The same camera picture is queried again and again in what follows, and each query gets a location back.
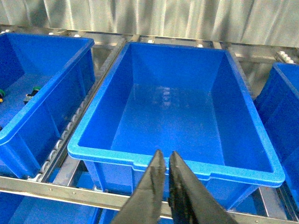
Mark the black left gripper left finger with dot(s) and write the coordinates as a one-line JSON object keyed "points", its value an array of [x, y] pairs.
{"points": [[144, 205]]}

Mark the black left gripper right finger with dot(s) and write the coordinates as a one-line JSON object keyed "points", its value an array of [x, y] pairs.
{"points": [[189, 200]]}

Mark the blue left bin with buttons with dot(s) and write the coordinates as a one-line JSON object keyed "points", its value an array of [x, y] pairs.
{"points": [[63, 68]]}

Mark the blue middle empty bin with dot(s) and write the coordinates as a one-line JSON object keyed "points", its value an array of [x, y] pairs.
{"points": [[188, 100]]}

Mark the blue lower left bin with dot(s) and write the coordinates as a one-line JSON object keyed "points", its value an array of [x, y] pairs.
{"points": [[18, 209]]}

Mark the blue right upper bin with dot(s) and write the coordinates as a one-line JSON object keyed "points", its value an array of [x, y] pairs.
{"points": [[278, 108]]}

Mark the green button upper middle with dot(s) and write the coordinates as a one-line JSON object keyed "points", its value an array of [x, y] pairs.
{"points": [[28, 97]]}

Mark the green button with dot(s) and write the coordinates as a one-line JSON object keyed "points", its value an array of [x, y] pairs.
{"points": [[2, 95], [28, 97]]}

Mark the green button far left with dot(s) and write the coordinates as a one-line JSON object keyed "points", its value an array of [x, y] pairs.
{"points": [[2, 95]]}

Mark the metal rack frame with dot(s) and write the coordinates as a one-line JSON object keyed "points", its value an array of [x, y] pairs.
{"points": [[56, 179]]}

